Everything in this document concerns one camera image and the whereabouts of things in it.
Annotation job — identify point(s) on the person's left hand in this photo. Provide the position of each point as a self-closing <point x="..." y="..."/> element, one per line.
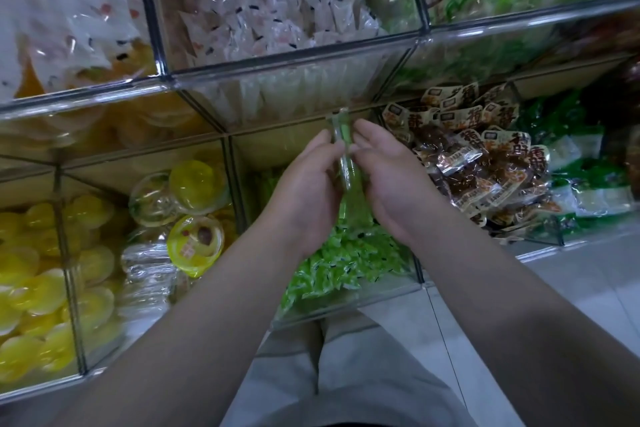
<point x="305" y="201"/>

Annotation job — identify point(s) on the person's right hand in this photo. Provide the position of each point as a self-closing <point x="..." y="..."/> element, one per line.
<point x="400" y="191"/>

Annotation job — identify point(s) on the single green stick packet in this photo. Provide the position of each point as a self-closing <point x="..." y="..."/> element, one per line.
<point x="348" y="177"/>

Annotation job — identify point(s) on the pile of small green candies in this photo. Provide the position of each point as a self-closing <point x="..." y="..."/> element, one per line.
<point x="340" y="267"/>

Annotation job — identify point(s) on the pile of brown snack packets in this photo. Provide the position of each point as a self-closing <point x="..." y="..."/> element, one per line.
<point x="480" y="156"/>

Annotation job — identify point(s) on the pile of green bamboo packets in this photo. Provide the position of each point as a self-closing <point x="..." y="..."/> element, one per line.
<point x="590" y="171"/>

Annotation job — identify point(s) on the pile of white jelly sticks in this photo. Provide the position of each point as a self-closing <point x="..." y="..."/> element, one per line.
<point x="270" y="1"/>

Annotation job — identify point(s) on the pile of yellow jelly cups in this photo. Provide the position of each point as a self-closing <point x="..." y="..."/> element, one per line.
<point x="50" y="282"/>

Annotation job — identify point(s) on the person's right forearm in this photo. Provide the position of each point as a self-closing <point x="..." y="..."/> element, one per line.
<point x="530" y="332"/>

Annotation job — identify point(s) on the person's left forearm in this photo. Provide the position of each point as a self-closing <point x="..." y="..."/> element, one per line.
<point x="180" y="342"/>

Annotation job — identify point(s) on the light grey shorts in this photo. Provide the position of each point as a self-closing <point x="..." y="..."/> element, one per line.
<point x="350" y="382"/>

